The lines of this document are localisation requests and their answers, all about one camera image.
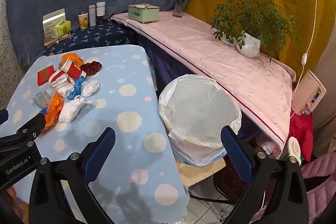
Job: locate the orange plastic bag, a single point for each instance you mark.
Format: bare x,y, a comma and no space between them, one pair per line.
53,111

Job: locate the green plant in white pot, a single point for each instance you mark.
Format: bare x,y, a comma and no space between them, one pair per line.
248,43

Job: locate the slim white bottle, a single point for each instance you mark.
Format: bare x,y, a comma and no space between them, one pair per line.
92,15

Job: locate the large white tissue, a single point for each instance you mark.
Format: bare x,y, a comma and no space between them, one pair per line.
71,109

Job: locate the white cardboard box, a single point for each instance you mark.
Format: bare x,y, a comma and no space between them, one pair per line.
52,19

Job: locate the small white crumpled tissue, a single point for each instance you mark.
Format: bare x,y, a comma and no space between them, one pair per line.
90,88

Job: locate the white round device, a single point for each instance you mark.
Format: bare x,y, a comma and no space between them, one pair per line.
294,146

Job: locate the pink puffer jacket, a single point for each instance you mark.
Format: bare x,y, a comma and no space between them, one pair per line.
317,182

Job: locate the yellow printed cup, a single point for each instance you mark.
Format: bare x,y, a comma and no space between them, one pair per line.
83,21

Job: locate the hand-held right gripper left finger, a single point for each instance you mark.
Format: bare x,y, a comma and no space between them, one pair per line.
101,153

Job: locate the red cloth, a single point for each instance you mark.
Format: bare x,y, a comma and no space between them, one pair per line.
302,129

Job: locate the bin with white plastic bag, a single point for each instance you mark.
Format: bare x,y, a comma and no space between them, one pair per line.
199,108

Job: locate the green tissue pack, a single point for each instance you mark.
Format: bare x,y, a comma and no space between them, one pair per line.
61,29

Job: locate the light blue planet-print tablecloth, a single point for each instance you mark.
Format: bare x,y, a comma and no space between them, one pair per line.
136,98

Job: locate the dark red scrunchie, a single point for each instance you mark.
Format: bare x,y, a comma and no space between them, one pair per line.
90,67

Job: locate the flat book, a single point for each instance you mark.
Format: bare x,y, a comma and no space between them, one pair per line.
52,42

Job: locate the pink clothes pile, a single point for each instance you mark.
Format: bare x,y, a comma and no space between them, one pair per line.
267,145

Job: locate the grey crumpled wrapper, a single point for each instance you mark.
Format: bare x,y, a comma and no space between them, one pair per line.
42,99

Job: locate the navy printed cloth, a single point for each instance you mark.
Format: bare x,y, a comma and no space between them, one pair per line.
105,32

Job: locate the dark folding stool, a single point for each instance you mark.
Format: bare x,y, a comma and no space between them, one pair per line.
225,179

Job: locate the beige speckled board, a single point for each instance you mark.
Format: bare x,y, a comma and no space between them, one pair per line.
194,174

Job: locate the pink white appliance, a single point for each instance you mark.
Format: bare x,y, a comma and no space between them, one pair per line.
307,90

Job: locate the dark purple table skirt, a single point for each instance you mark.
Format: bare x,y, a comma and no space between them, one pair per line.
170,64

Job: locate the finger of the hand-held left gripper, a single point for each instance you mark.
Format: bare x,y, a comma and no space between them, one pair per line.
29,129
3,116

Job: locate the wide white jar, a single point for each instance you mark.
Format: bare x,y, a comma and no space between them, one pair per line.
100,10

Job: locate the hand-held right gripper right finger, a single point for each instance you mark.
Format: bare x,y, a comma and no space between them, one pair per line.
236,153

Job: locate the red flat packet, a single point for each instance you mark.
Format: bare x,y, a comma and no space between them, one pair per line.
45,77

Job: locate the green tissue box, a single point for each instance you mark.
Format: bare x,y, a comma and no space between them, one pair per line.
143,15

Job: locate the blue plastic wrapper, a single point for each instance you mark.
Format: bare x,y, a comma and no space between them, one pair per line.
77,88

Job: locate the crushed red white paper cup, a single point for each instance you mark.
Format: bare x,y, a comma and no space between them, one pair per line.
59,79

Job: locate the pink table cloth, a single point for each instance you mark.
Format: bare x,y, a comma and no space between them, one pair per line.
210,56

